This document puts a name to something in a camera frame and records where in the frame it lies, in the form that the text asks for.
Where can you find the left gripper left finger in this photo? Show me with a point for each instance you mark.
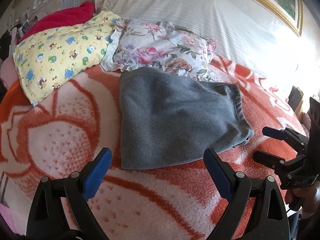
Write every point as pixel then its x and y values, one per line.
pixel 59 209

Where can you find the red pillow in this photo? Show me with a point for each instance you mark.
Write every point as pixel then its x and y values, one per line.
pixel 62 18

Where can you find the yellow cartoon bear pillow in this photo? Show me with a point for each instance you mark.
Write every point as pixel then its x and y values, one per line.
pixel 48 59

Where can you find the grey sweatpants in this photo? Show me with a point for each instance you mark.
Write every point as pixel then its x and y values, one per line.
pixel 170 120

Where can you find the striped white headboard cushion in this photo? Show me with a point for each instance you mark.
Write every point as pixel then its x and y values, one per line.
pixel 245 31

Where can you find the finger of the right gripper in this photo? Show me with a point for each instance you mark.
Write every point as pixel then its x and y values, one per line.
pixel 282 134
pixel 272 161

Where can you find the floral pillow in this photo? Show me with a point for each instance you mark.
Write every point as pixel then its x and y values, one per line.
pixel 163 46

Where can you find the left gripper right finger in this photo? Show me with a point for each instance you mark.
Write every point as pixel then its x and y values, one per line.
pixel 268 219

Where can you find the yellow and grey cushion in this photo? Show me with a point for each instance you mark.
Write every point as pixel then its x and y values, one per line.
pixel 295 100

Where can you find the person's right hand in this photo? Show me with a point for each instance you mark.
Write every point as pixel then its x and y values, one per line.
pixel 309 194

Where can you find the orange and white blanket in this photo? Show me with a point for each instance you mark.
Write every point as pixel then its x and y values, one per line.
pixel 69 128

